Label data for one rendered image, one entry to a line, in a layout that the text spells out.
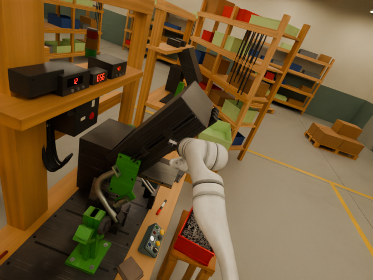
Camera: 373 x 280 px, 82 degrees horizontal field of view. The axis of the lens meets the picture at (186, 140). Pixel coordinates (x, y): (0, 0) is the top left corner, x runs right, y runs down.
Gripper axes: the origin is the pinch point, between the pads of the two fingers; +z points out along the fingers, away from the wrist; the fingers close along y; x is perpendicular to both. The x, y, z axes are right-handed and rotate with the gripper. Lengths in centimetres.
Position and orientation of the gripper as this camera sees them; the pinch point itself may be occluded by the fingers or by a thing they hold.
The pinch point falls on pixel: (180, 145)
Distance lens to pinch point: 84.4
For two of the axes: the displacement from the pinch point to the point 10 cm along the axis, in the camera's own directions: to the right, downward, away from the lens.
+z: -2.4, -0.5, 9.7
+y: -8.8, -4.1, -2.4
